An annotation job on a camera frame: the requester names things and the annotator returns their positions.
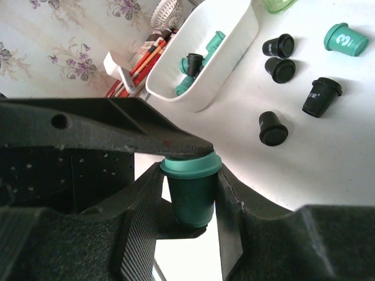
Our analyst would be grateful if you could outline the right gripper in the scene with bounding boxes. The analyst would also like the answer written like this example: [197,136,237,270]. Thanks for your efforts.
[1,98,213,214]

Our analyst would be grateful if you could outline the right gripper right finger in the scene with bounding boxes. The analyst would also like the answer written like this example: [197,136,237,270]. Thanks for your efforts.
[216,168,374,280]

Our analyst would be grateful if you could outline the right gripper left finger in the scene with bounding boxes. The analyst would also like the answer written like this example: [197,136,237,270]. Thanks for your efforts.
[1,163,163,280]

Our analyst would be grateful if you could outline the teal coffee capsule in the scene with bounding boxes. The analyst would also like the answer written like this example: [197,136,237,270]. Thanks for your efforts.
[179,57,188,75]
[161,152,222,228]
[323,23,370,57]
[202,30,226,66]
[175,76,195,96]

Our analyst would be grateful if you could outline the black coffee capsule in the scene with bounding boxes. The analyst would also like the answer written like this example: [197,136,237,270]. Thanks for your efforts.
[258,111,289,147]
[262,33,295,59]
[186,53,203,78]
[265,57,296,84]
[302,77,343,118]

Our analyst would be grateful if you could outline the white storage basket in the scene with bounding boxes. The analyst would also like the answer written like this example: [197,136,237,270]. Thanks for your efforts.
[145,1,258,112]

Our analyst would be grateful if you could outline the striped orange placemat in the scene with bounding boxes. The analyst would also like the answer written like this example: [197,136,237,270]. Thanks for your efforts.
[104,28,178,99]

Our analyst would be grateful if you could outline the white lattice bowl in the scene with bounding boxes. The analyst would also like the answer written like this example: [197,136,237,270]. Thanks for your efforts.
[149,0,183,31]

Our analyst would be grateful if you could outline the green glass cup left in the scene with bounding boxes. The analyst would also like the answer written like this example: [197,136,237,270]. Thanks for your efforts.
[261,0,296,14]

